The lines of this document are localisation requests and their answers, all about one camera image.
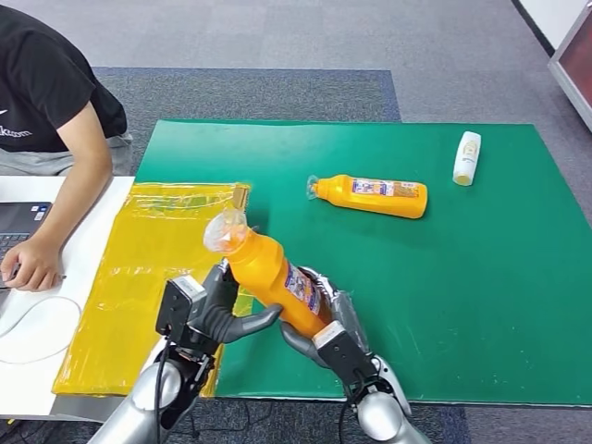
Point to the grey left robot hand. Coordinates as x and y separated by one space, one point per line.
222 321

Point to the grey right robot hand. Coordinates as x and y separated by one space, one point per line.
342 312

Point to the orange bottle clear cap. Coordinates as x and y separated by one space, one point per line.
370 197
259 263

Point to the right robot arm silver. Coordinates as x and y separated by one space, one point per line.
383 420

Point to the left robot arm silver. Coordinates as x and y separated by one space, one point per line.
139 404

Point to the person's forearm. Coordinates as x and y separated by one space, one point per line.
78 178

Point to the small white bottle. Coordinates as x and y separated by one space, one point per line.
466 158

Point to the green table mat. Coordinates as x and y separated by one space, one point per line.
416 276

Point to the yellow glossy plastic mat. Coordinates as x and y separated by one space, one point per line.
139 276

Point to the tan tape piece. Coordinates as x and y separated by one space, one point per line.
240 197

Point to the white table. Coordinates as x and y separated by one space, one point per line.
87 239

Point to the person's hand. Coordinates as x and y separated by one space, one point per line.
32 263

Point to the dark laptop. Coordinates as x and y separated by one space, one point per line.
18 217

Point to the person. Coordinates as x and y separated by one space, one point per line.
37 80

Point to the silver framed dark panel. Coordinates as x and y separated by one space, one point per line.
578 61

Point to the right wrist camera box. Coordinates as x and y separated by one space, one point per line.
344 355

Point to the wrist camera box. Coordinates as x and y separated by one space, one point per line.
178 306
344 355

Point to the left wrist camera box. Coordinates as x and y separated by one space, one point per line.
178 306

